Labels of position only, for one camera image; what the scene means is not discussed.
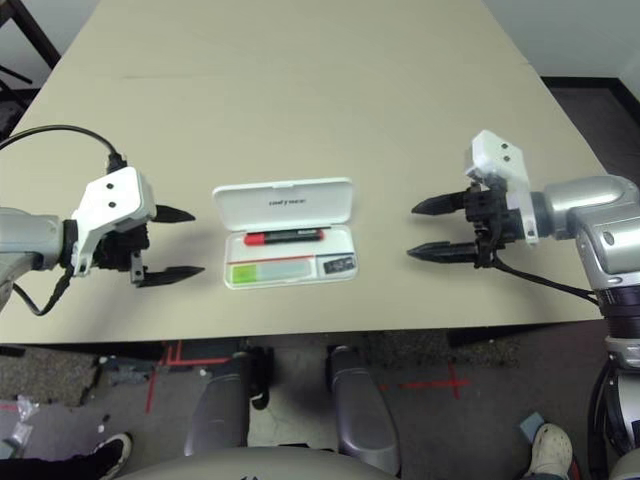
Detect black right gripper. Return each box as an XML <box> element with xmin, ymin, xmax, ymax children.
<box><xmin>405</xmin><ymin>186</ymin><xmax>527</xmax><ymax>269</ymax></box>

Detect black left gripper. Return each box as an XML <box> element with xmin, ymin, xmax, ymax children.
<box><xmin>98</xmin><ymin>203</ymin><xmax>207</xmax><ymax>289</ymax></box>

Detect green and clear eraser case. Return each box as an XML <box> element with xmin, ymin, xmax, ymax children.
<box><xmin>230</xmin><ymin>263</ymin><xmax>312</xmax><ymax>286</ymax></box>

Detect red and black marker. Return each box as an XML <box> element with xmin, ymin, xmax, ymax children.
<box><xmin>243</xmin><ymin>227</ymin><xmax>325</xmax><ymax>247</ymax></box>

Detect white plastic pencil case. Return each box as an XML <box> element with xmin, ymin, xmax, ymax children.
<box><xmin>211</xmin><ymin>176</ymin><xmax>360</xmax><ymax>291</ymax></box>

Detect grey robot left leg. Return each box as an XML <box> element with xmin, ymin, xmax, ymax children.
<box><xmin>183</xmin><ymin>352</ymin><xmax>251</xmax><ymax>457</ymax></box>

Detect grey robot leg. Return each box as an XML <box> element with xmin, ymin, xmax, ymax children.
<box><xmin>327</xmin><ymin>345</ymin><xmax>401</xmax><ymax>476</ymax></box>
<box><xmin>183</xmin><ymin>352</ymin><xmax>251</xmax><ymax>457</ymax></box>

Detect grey robot right leg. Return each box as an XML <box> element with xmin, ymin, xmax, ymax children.
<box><xmin>327</xmin><ymin>345</ymin><xmax>401</xmax><ymax>476</ymax></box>

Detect black bystander shoe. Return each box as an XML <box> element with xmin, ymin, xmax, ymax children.
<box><xmin>92</xmin><ymin>432</ymin><xmax>134</xmax><ymax>480</ymax></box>

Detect small blue grey box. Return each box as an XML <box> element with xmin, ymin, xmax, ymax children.
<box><xmin>517</xmin><ymin>412</ymin><xmax>546</xmax><ymax>440</ymax></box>

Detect black tripod stand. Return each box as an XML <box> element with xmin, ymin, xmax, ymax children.
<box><xmin>0</xmin><ymin>63</ymin><xmax>34</xmax><ymax>101</ymax></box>

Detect grey robot torso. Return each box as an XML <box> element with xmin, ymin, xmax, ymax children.
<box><xmin>117</xmin><ymin>446</ymin><xmax>396</xmax><ymax>480</ymax></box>

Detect clear plastic bag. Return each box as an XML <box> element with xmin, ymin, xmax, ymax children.
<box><xmin>4</xmin><ymin>394</ymin><xmax>39</xmax><ymax>456</ymax></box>

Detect white bystander shoe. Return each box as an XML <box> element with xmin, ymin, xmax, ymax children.
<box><xmin>522</xmin><ymin>423</ymin><xmax>574</xmax><ymax>479</ymax></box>

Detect black framed side table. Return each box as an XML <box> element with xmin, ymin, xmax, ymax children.
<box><xmin>0</xmin><ymin>0</ymin><xmax>64</xmax><ymax>66</ymax></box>

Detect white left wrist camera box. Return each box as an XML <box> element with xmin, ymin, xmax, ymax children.
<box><xmin>69</xmin><ymin>166</ymin><xmax>156</xmax><ymax>279</ymax></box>

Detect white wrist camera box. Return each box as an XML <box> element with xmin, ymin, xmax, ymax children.
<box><xmin>463</xmin><ymin>129</ymin><xmax>540</xmax><ymax>246</ymax></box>
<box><xmin>69</xmin><ymin>166</ymin><xmax>156</xmax><ymax>279</ymax></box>

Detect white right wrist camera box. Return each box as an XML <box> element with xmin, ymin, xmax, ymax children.
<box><xmin>463</xmin><ymin>129</ymin><xmax>540</xmax><ymax>246</ymax></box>

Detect black left wrist camera cable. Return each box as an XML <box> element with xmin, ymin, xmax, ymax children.
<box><xmin>0</xmin><ymin>124</ymin><xmax>129</xmax><ymax>317</ymax></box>

